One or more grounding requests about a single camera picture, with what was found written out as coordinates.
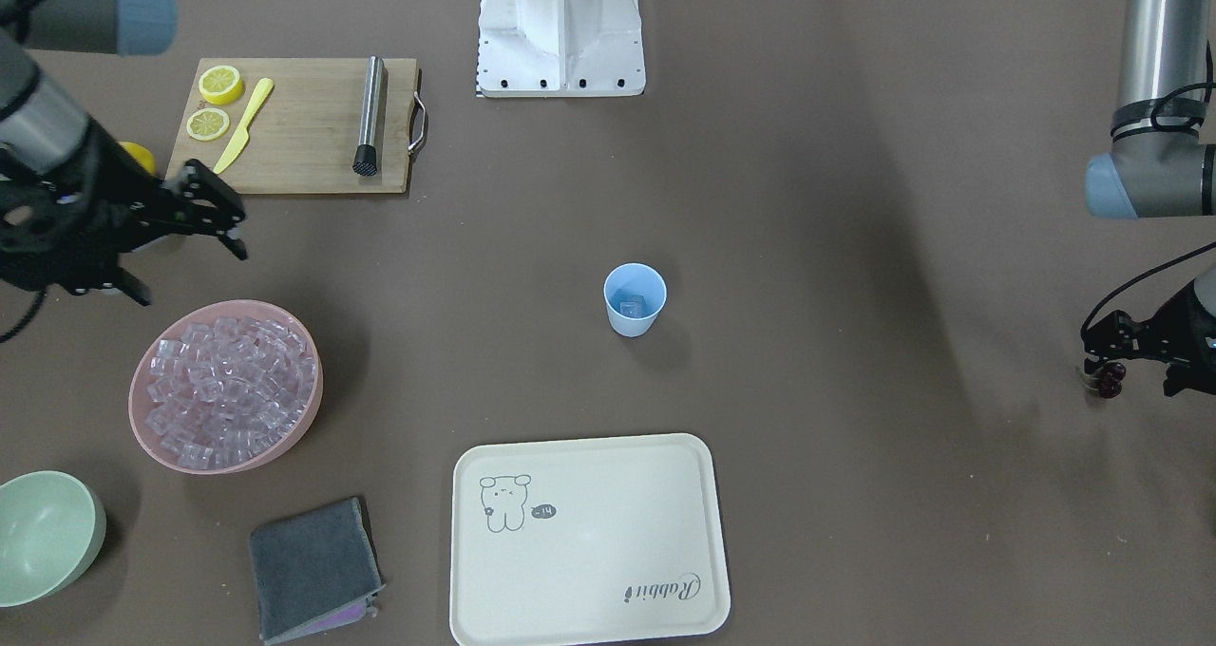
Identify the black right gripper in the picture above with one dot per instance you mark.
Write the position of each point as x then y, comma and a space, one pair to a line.
106, 193

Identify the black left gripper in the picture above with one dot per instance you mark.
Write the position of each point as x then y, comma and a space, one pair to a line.
1181, 328

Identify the clear ice cube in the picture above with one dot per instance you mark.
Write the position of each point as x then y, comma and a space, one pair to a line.
632, 306

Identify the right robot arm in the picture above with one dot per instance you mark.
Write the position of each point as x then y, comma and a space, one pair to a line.
38, 117

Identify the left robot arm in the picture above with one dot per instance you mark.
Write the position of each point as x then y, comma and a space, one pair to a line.
1157, 167

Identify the pink bowl of ice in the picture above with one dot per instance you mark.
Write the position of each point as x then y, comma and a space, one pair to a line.
227, 388

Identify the light blue plastic cup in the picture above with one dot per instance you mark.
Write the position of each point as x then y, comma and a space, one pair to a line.
639, 278

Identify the dark red cherry pair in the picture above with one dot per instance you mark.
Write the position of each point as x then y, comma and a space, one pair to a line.
1102, 380

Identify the yellow lemon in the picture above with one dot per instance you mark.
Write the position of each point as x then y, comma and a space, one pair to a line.
146, 159

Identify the wooden cutting board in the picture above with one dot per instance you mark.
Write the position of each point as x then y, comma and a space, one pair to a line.
304, 136

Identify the lemon half slice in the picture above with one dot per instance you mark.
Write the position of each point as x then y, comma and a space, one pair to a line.
221, 85

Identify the yellow plastic knife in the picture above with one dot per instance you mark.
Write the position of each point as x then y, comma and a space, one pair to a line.
240, 137

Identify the steel muddler black tip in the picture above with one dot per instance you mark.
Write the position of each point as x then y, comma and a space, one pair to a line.
365, 161

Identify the mint green bowl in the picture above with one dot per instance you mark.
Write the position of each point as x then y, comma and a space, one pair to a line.
52, 529

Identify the grey folded cloth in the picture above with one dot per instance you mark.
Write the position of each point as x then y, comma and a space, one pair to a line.
314, 571

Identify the cream rabbit serving tray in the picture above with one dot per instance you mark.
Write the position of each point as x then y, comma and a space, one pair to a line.
598, 540

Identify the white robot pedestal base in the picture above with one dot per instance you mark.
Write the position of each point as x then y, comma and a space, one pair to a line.
560, 49

